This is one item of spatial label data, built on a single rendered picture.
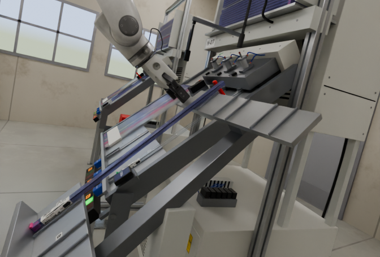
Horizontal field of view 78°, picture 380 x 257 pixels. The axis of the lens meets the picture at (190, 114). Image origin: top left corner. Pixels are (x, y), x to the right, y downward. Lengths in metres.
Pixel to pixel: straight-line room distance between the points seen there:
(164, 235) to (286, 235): 0.66
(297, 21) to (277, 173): 0.50
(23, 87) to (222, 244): 4.04
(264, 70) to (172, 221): 0.56
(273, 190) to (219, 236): 0.24
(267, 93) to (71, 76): 3.96
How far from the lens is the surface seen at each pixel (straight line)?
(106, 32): 0.69
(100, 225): 1.90
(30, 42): 4.47
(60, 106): 4.53
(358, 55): 1.09
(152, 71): 0.68
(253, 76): 0.80
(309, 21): 0.85
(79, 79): 4.50
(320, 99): 0.96
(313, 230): 1.16
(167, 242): 0.49
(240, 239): 0.93
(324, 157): 3.39
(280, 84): 0.82
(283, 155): 0.83
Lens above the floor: 1.04
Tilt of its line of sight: 5 degrees down
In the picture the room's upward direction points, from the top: 13 degrees clockwise
